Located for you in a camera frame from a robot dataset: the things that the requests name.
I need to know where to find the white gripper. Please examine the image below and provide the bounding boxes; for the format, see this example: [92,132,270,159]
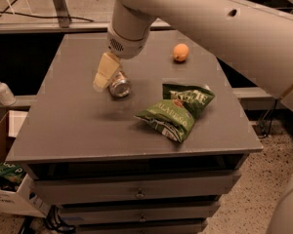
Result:
[93,24,149,92]

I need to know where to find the orange soda can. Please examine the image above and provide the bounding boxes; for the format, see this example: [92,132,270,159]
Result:
[109,71,131,98]

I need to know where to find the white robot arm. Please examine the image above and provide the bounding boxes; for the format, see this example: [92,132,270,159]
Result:
[107,0,293,112]

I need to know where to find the orange fruit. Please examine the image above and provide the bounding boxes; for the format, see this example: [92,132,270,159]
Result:
[173,44,189,62]

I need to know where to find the green jalapeno chip bag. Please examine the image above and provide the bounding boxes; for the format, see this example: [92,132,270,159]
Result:
[135,83,215,143]

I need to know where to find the grey drawer cabinet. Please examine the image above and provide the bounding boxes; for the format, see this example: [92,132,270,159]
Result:
[8,31,262,234]

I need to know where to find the white pump bottle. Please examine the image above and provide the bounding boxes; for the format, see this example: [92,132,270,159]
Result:
[0,82,16,106]

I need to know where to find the green packet in box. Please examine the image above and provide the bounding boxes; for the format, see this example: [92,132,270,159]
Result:
[0,162,25,184]

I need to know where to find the cardboard box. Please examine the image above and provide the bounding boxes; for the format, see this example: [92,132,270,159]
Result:
[0,110,50,217]

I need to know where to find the black cables under cabinet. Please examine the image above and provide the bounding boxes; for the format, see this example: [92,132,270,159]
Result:
[43,205,77,234]

